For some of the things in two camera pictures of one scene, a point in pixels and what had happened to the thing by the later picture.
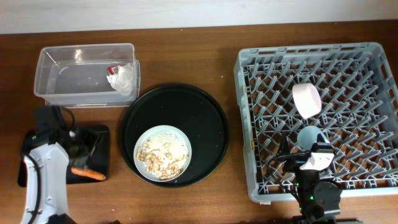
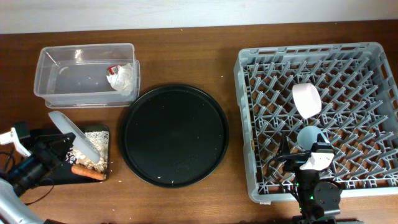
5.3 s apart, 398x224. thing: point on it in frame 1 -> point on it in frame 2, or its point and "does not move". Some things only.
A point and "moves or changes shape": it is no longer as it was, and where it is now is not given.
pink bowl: [307, 99] does not move
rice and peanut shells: [163, 154] -> [99, 140]
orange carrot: [87, 173] does not move
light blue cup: [308, 135] does not move
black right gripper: [295, 161] does not move
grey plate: [161, 154] moves or changes shape
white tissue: [123, 80] does not move
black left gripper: [94, 139] -> [44, 152]
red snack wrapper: [112, 70] does not move
